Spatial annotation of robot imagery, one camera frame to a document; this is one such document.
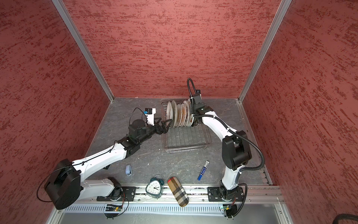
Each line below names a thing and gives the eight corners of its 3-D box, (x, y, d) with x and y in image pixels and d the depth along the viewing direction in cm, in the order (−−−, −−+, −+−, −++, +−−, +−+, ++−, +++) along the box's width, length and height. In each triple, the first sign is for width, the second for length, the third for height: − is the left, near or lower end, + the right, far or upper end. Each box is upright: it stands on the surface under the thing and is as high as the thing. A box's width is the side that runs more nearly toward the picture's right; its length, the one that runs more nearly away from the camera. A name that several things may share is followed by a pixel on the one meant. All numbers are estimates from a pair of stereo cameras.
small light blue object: (127, 176, 82) (125, 174, 79) (127, 166, 86) (125, 164, 82) (131, 175, 82) (129, 173, 79) (131, 165, 86) (129, 163, 83)
